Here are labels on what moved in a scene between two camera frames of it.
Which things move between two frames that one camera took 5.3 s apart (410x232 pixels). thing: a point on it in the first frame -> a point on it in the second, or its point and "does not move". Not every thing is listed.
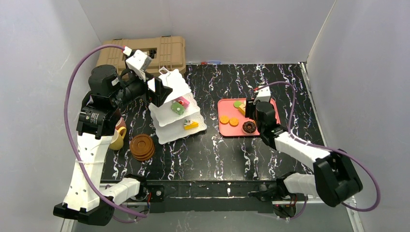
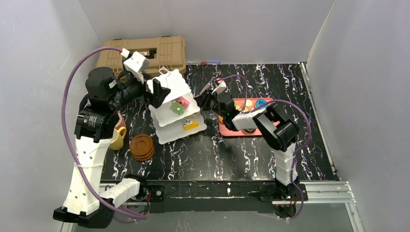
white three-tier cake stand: [179, 112] does not move
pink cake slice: [182, 101] does not move
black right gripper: [251, 108] -> [208, 101]
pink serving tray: [232, 120] does not move
